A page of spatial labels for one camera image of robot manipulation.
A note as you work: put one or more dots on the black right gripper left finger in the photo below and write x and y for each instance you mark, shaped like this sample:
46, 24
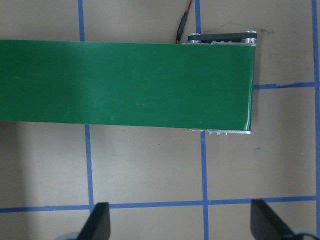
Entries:
98, 225

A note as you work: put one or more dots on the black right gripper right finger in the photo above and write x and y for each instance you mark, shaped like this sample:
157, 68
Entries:
265, 224

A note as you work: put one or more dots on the green conveyor belt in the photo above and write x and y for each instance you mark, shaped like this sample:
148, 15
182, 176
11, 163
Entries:
205, 84

